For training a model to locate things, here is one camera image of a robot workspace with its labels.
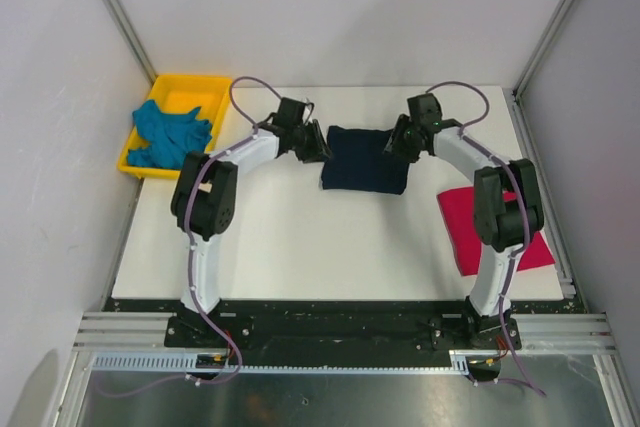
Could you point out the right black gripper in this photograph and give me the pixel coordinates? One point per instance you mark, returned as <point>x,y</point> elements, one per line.
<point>396,142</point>

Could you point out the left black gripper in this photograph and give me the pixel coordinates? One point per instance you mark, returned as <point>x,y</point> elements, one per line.
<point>318,150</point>

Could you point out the navy blue t-shirt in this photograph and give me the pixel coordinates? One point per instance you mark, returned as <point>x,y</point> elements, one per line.
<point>359,162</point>

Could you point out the magenta t-shirt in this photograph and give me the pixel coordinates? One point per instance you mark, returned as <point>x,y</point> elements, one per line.
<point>456,206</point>

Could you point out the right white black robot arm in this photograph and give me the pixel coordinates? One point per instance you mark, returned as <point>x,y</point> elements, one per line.
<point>507,209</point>

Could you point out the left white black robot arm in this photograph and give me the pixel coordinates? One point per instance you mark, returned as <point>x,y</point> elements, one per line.
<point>204,198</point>

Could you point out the teal crumpled t-shirt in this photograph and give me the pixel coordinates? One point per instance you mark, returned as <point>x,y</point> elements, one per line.
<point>169,137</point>

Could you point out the yellow plastic bin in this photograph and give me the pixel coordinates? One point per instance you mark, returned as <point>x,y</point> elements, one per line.
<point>179,94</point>

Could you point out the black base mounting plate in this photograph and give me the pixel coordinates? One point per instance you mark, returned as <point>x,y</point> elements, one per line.
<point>253,324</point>

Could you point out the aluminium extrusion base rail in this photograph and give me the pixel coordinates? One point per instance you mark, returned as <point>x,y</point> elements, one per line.
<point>565,333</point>

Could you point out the right aluminium frame post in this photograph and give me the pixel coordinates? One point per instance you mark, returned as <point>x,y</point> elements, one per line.
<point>551,32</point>

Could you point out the aluminium frame post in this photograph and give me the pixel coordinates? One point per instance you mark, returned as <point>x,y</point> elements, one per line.
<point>127,30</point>
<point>551,32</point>

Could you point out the left aluminium frame post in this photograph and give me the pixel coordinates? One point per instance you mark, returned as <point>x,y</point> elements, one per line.
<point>127,30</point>

